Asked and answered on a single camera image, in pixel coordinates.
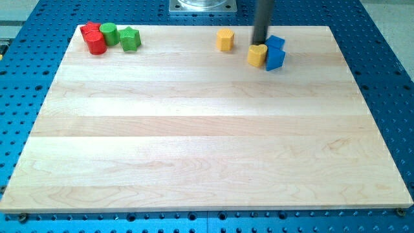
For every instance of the red cylinder block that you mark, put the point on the red cylinder block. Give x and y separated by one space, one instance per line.
96 43

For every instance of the yellow hexagon block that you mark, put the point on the yellow hexagon block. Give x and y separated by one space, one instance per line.
225 39

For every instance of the light wooden board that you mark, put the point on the light wooden board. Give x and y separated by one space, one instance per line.
181 126

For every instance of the red star block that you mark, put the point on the red star block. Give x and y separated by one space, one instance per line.
89 27

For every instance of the yellow heart block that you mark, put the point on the yellow heart block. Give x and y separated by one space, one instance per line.
257 54

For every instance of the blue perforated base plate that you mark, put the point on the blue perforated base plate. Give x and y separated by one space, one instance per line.
375 37

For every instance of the blue triangle block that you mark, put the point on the blue triangle block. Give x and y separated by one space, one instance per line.
275 58

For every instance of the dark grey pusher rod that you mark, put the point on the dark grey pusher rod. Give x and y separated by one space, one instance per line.
262 18

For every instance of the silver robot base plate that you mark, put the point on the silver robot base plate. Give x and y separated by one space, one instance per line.
184 6

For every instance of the green star block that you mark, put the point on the green star block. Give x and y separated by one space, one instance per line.
130 39

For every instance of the green cylinder block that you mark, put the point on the green cylinder block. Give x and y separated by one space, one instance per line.
110 34

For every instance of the blue cube block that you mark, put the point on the blue cube block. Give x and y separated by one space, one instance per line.
276 42

